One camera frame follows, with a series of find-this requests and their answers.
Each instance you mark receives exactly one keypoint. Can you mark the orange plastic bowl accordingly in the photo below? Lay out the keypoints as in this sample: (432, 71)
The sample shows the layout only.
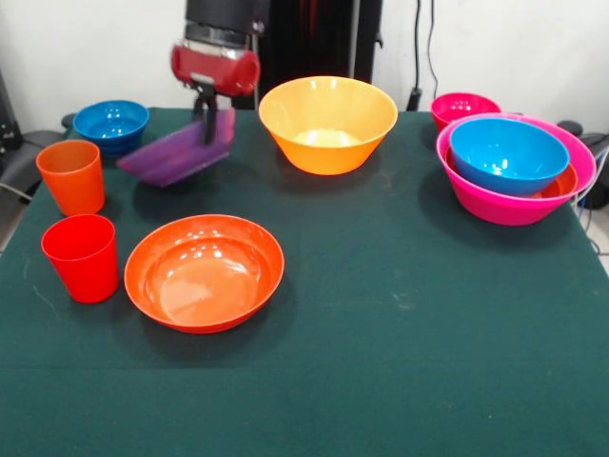
(328, 114)

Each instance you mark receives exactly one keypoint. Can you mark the orange-red plastic bowl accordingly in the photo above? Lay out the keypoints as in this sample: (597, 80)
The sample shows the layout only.
(204, 285)
(556, 188)

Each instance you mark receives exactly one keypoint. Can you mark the purple plastic bowl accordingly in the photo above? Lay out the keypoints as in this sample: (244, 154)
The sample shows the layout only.
(176, 157)

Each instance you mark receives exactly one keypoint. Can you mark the orange plastic cup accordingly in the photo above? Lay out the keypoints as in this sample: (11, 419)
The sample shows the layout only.
(71, 181)

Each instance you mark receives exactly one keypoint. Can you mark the dark green table cloth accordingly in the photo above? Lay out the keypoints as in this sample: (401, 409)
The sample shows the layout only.
(309, 390)

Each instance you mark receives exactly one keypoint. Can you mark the small magenta plastic bowl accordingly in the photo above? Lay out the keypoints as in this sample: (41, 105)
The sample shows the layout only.
(464, 107)

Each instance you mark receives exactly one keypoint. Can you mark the small dark blue bowl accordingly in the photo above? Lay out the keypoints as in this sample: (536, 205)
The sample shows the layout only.
(111, 128)

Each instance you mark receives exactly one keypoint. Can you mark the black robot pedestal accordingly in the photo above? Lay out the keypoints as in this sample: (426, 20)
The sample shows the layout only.
(309, 38)

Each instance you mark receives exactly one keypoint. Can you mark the light blue plastic bowl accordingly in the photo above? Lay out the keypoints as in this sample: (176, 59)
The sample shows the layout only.
(509, 152)

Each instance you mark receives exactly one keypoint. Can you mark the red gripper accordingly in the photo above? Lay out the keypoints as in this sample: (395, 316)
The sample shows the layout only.
(214, 71)

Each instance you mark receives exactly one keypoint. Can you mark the black office chair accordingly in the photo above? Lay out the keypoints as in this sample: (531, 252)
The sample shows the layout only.
(19, 166)
(573, 128)

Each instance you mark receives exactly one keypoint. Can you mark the red plastic cup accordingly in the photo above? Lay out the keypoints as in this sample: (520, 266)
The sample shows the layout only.
(81, 266)

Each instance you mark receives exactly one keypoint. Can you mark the large magenta plastic bowl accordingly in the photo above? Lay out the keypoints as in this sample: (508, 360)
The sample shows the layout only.
(499, 212)

